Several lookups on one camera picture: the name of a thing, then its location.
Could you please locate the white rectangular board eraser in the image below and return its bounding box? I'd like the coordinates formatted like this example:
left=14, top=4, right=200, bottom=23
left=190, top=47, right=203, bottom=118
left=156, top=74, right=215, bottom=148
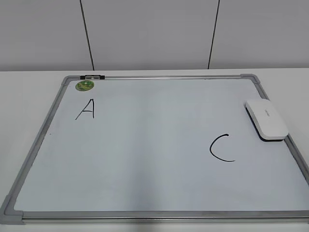
left=244, top=99, right=289, bottom=141

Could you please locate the round green magnet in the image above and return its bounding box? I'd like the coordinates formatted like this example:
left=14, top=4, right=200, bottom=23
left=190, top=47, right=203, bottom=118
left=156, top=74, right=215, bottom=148
left=75, top=80, right=95, bottom=92

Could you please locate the white board with grey frame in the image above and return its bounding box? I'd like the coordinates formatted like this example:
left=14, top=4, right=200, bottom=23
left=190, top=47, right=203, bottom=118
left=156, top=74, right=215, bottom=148
left=0, top=74, right=309, bottom=225

